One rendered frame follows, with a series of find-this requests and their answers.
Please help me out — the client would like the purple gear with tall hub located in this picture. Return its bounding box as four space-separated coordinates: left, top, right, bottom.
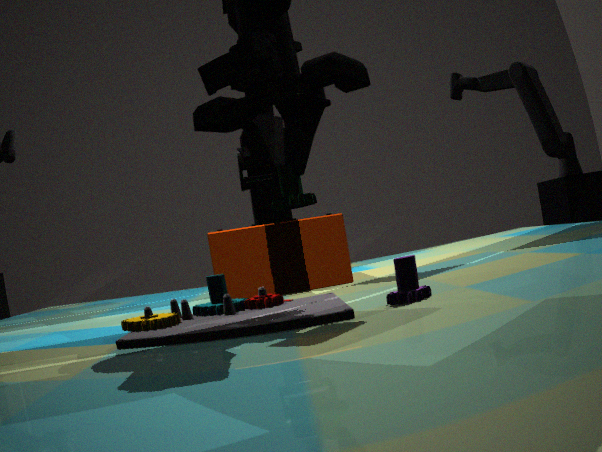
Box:
386 255 432 305

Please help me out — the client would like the red gear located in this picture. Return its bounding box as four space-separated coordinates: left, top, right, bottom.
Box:
245 294 284 309

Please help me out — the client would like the yellow gear with black stripe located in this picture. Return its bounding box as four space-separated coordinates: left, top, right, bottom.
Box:
121 313 181 332

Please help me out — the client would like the teal gear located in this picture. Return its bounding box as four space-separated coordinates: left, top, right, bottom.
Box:
192 274 248 317

